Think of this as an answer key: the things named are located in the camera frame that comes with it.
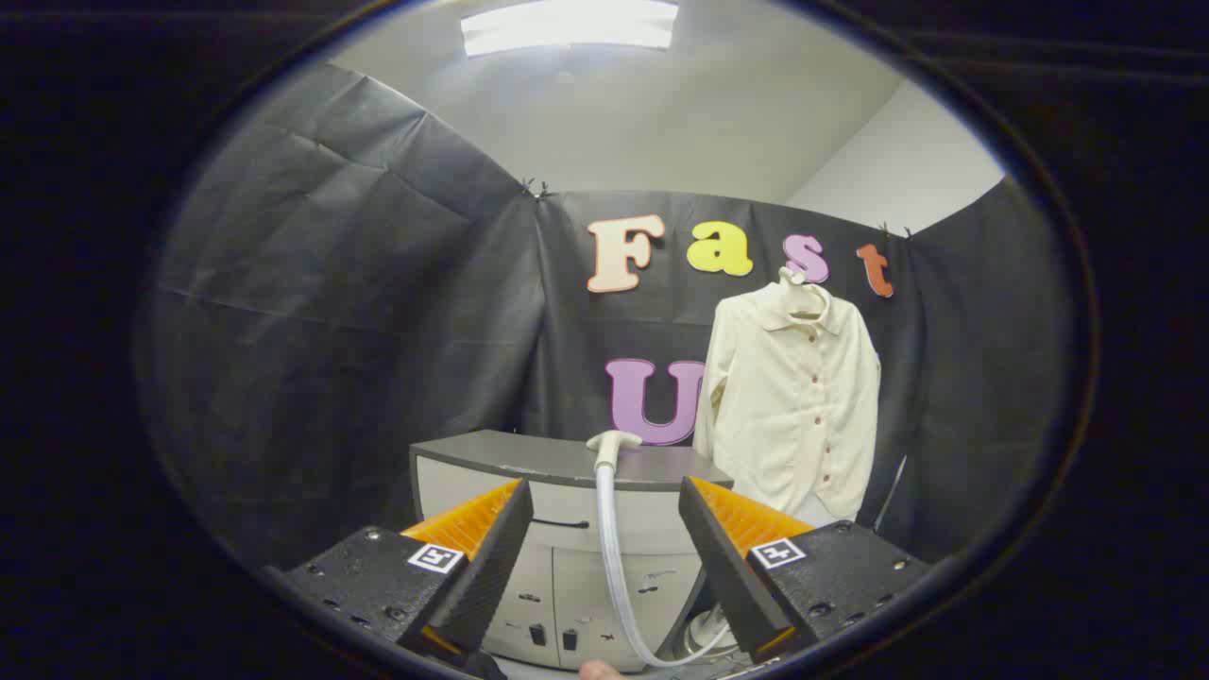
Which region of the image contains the black backdrop cloth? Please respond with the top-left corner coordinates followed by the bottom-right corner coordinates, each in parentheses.
top-left (142, 61), bottom-right (1073, 577)

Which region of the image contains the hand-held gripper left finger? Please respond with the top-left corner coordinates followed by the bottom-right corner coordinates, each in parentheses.
top-left (264, 477), bottom-right (535, 680)

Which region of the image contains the grey cabinet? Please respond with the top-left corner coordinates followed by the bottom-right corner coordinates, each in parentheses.
top-left (409, 430), bottom-right (735, 673)

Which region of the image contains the white clothes hanger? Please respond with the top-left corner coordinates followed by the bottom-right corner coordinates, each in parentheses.
top-left (776, 266), bottom-right (827, 317)

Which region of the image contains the thin white pole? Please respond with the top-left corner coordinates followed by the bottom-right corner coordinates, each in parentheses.
top-left (874, 455), bottom-right (908, 530)

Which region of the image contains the white thin garment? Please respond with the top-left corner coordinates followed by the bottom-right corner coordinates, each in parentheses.
top-left (793, 491), bottom-right (860, 528)

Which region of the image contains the ceiling light panel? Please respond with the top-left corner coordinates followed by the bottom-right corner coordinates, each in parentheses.
top-left (460, 0), bottom-right (679, 58)

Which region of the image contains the cream button shirt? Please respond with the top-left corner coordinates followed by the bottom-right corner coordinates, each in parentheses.
top-left (692, 267), bottom-right (881, 522)

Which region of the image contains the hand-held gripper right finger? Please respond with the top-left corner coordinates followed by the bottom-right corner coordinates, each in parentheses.
top-left (678, 475), bottom-right (931, 662)

